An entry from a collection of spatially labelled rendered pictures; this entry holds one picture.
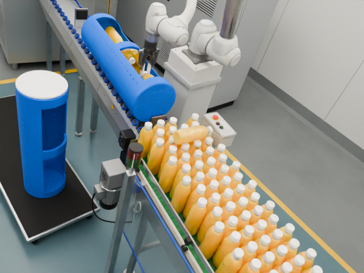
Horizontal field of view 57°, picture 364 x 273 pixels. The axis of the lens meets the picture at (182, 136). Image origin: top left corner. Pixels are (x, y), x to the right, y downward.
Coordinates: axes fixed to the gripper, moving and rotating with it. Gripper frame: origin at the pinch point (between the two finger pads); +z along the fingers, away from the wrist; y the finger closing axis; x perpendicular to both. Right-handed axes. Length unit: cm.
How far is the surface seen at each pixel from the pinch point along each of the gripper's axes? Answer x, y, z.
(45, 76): -20, 54, 12
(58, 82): -13, 49, 12
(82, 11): -100, 5, 8
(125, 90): 13.7, 19.1, 3.0
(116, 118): 6.7, 18.7, 29.8
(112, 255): 71, 43, 74
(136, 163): 73, 42, -4
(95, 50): -33.5, 19.0, 4.7
